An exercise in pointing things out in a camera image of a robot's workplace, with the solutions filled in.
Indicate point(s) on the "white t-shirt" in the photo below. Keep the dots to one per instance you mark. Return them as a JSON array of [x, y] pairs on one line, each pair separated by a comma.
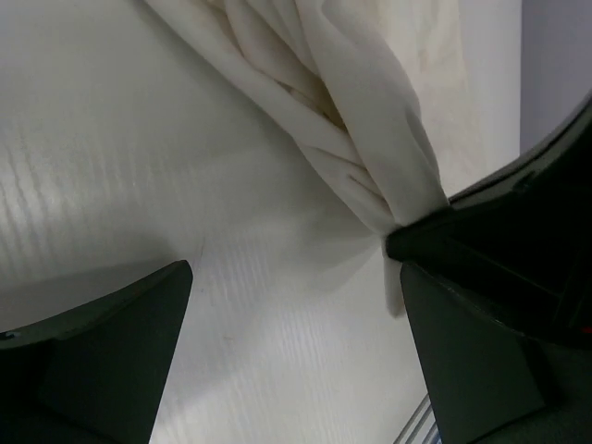
[[120, 146]]

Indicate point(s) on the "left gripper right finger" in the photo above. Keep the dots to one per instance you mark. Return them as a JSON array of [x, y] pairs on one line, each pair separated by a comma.
[[486, 384]]

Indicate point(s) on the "aluminium mounting rail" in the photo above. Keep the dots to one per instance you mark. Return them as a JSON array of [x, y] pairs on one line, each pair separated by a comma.
[[422, 427]]

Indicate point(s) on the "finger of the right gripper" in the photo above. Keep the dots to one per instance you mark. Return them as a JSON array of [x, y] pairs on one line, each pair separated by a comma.
[[516, 246]]

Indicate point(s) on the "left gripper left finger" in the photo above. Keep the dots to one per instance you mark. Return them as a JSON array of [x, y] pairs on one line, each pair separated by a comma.
[[95, 373]]

